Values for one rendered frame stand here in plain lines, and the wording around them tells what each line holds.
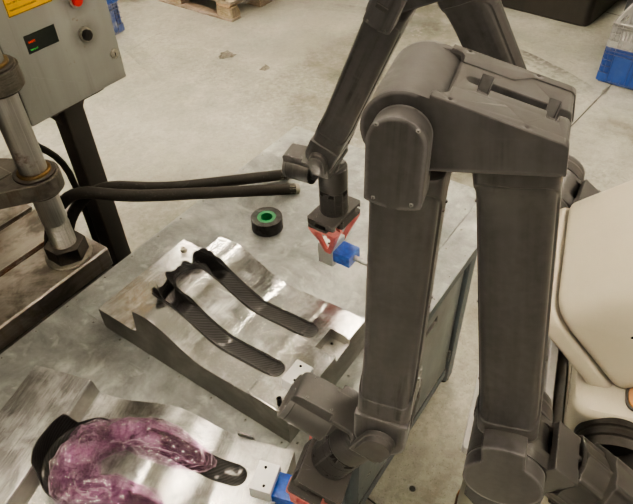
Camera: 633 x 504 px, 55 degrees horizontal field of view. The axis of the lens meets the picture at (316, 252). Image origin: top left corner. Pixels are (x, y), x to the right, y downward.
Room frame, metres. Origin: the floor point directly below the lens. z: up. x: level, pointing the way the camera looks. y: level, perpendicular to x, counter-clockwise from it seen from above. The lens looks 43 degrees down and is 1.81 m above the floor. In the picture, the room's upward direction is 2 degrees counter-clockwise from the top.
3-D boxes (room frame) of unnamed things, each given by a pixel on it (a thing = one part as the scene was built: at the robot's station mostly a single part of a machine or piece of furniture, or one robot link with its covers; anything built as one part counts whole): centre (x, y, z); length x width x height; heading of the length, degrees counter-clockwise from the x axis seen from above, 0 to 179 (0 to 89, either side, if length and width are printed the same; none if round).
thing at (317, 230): (0.93, -0.03, 0.99); 0.07 x 0.07 x 0.09; 53
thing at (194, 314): (0.80, 0.18, 0.92); 0.35 x 0.16 x 0.09; 54
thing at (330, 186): (0.94, -0.03, 1.12); 0.07 x 0.06 x 0.07; 59
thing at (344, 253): (0.91, -0.07, 0.93); 0.13 x 0.05 x 0.05; 53
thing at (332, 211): (0.94, -0.04, 1.06); 0.10 x 0.07 x 0.07; 143
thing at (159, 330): (0.82, 0.19, 0.87); 0.50 x 0.26 x 0.14; 54
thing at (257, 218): (1.17, 0.12, 0.82); 0.08 x 0.08 x 0.04
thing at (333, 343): (0.72, -0.03, 0.87); 0.05 x 0.05 x 0.04; 54
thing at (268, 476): (0.45, 0.05, 0.86); 0.13 x 0.05 x 0.05; 71
